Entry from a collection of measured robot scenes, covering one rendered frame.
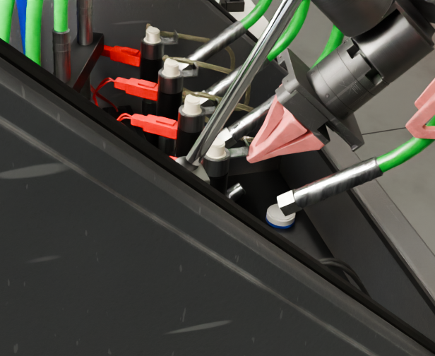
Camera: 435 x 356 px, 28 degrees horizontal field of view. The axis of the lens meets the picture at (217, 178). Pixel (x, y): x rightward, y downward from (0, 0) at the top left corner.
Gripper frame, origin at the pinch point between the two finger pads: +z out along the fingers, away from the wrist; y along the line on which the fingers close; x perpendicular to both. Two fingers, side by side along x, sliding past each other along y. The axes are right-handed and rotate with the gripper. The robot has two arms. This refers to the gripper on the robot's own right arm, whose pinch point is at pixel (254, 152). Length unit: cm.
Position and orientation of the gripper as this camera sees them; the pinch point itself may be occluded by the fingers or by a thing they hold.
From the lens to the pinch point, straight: 86.9
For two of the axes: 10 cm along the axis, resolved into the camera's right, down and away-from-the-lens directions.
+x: 0.8, 6.0, -8.0
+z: -7.2, 5.8, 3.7
